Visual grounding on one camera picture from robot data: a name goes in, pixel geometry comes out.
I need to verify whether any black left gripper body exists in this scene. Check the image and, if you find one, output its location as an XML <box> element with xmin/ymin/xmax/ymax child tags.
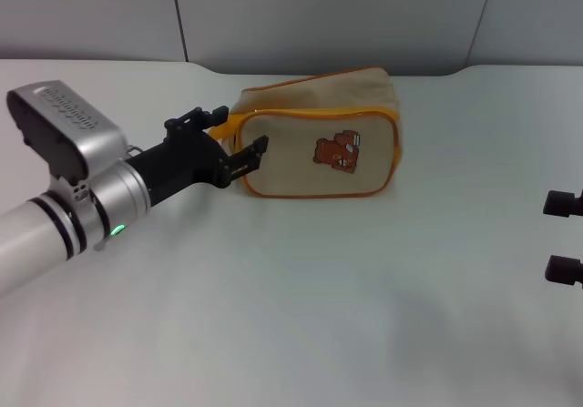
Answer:
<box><xmin>124</xmin><ymin>127</ymin><xmax>233</xmax><ymax>210</ymax></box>

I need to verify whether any beige yellow bear food bag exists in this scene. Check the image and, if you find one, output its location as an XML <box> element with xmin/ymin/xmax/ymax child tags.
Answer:
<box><xmin>207</xmin><ymin>65</ymin><xmax>404</xmax><ymax>200</ymax></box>

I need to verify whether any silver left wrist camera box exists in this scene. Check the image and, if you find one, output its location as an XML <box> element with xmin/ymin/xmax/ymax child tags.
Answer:
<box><xmin>5</xmin><ymin>79</ymin><xmax>129</xmax><ymax>195</ymax></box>

